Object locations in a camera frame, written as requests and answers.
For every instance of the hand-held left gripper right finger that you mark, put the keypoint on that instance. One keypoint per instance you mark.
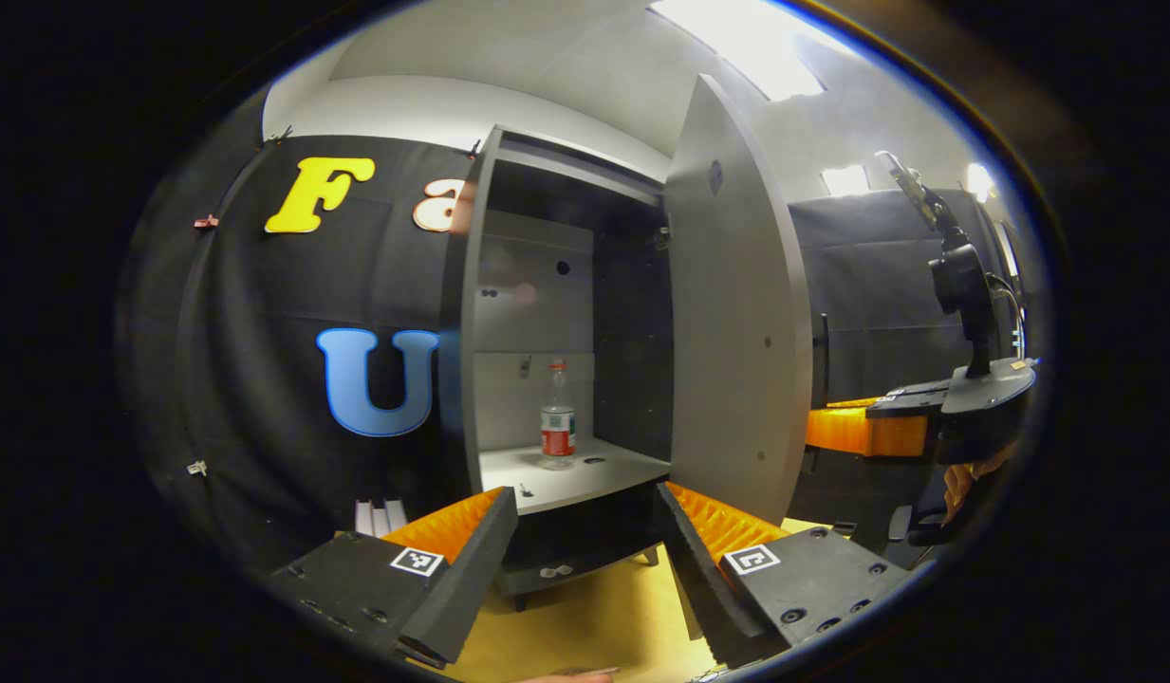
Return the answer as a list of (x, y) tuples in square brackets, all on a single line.
[(700, 579)]

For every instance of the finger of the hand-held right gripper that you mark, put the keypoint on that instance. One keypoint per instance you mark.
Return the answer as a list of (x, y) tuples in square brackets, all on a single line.
[(869, 436), (912, 398)]

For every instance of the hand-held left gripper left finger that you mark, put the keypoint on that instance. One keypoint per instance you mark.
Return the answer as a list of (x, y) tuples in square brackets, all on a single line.
[(466, 588)]

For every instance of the clear bottle with red label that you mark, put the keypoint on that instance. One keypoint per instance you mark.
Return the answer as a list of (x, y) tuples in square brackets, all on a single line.
[(557, 441)]

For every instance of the grey cabinet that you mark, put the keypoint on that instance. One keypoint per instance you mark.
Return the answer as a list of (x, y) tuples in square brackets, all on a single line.
[(532, 313)]

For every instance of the white slat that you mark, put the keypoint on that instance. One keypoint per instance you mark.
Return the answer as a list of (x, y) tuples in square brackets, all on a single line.
[(380, 517), (396, 512), (363, 520)]

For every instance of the small ceiling light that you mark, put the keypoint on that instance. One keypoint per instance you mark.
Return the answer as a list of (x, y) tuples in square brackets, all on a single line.
[(979, 182), (845, 180)]

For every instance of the black backdrop cloth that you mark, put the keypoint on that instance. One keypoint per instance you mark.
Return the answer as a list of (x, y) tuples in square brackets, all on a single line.
[(262, 332)]

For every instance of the large ceiling light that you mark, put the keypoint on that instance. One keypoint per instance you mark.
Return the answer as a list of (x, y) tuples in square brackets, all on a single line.
[(746, 47)]

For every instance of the copper-coloured clip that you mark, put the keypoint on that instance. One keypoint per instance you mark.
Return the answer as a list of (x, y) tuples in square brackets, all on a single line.
[(206, 222)]

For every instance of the black cloth clip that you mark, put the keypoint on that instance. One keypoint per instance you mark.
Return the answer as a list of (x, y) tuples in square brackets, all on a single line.
[(280, 136)]

